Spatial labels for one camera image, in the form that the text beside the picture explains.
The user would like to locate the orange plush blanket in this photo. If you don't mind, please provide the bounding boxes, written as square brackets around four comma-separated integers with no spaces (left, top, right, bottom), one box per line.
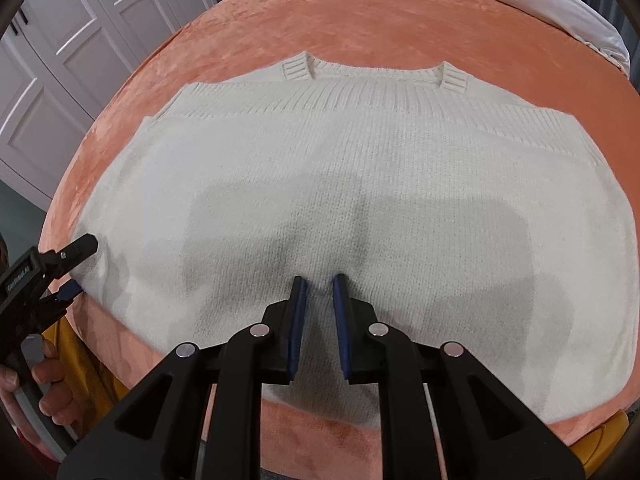
[37,0,640,480]

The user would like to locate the cream knit cardigan sweater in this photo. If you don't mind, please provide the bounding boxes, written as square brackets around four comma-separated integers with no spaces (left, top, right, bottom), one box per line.
[70,51,640,431]

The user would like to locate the yellow cloth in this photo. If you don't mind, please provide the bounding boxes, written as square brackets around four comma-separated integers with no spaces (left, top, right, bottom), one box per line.
[50,317,633,480]

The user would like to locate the grey curtain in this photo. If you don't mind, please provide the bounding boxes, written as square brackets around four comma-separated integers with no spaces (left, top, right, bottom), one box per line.
[575,0,638,68]

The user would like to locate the person's left hand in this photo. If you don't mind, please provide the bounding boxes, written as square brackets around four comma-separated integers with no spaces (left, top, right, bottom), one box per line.
[0,345,83,428]

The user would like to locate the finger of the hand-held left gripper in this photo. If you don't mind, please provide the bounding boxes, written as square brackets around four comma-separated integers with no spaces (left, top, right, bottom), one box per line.
[37,233,99,287]
[37,281,83,324]

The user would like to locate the white panelled wardrobe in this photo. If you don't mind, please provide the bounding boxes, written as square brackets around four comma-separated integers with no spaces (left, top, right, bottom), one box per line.
[0,0,236,201]

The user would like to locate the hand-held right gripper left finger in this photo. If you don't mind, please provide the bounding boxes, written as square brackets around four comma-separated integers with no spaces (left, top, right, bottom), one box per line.
[56,275,310,480]

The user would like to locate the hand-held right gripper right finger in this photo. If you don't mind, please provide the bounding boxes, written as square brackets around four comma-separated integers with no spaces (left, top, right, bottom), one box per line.
[332,273,586,480]

